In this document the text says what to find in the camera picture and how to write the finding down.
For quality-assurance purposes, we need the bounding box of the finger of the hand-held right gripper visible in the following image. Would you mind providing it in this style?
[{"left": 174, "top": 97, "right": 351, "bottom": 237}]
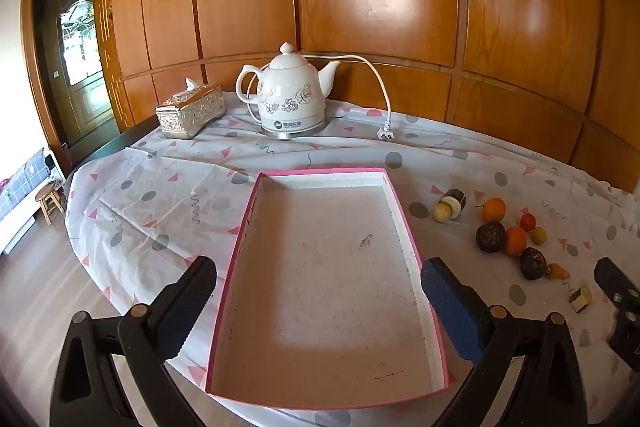
[
  {"left": 608, "top": 308, "right": 640, "bottom": 360},
  {"left": 593, "top": 257, "right": 640, "bottom": 308}
]

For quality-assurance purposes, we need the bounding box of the white floral ceramic kettle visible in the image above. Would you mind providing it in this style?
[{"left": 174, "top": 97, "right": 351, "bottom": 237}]
[{"left": 236, "top": 42, "right": 342, "bottom": 128}]

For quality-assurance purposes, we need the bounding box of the orange mandarin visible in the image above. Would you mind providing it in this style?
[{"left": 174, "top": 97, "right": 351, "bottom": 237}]
[
  {"left": 504, "top": 227, "right": 528, "bottom": 256},
  {"left": 474, "top": 197, "right": 506, "bottom": 223}
]

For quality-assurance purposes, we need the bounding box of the white power cord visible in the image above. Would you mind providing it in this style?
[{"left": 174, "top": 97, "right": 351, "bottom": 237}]
[{"left": 300, "top": 53, "right": 396, "bottom": 142}]

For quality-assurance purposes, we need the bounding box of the pink shallow cardboard box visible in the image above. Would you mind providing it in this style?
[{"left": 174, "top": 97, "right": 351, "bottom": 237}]
[{"left": 206, "top": 167, "right": 450, "bottom": 410}]

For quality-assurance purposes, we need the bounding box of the blue checked cloth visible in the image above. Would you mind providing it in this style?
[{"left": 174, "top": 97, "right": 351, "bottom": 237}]
[{"left": 0, "top": 147, "right": 51, "bottom": 253}]

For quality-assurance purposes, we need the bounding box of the dark brown mushroom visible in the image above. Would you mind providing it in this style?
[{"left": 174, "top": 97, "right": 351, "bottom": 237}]
[
  {"left": 520, "top": 248, "right": 549, "bottom": 281},
  {"left": 475, "top": 222, "right": 507, "bottom": 253}
]

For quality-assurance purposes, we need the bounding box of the wooden door with glass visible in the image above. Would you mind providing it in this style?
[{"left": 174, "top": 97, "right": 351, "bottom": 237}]
[{"left": 21, "top": 0, "right": 120, "bottom": 150}]

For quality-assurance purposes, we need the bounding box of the white patterned tablecloth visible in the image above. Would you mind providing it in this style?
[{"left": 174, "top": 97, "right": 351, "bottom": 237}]
[{"left": 65, "top": 92, "right": 640, "bottom": 427}]

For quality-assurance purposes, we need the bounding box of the silver kettle base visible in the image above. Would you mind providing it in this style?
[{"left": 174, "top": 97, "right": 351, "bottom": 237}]
[{"left": 260, "top": 121, "right": 329, "bottom": 141}]

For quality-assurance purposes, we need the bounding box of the silver embossed tissue box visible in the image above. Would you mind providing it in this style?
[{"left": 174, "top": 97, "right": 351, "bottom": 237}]
[{"left": 155, "top": 83, "right": 224, "bottom": 140}]

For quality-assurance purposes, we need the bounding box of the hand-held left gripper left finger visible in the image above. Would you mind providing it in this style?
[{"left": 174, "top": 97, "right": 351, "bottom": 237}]
[{"left": 48, "top": 255, "right": 217, "bottom": 427}]

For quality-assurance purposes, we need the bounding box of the small wooden stool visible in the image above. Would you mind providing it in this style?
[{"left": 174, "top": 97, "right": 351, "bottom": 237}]
[{"left": 35, "top": 183, "right": 66, "bottom": 225}]

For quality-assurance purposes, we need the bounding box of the dark wooden table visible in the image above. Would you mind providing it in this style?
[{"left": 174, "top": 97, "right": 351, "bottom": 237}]
[{"left": 70, "top": 114, "right": 163, "bottom": 172}]

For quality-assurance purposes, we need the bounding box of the cut eggplant piece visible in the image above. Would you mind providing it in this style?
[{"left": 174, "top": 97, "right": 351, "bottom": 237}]
[
  {"left": 569, "top": 285, "right": 593, "bottom": 313},
  {"left": 442, "top": 189, "right": 467, "bottom": 218}
]

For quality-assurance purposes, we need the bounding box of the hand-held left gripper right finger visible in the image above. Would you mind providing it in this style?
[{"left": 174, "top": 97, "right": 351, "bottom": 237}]
[{"left": 420, "top": 257, "right": 593, "bottom": 427}]

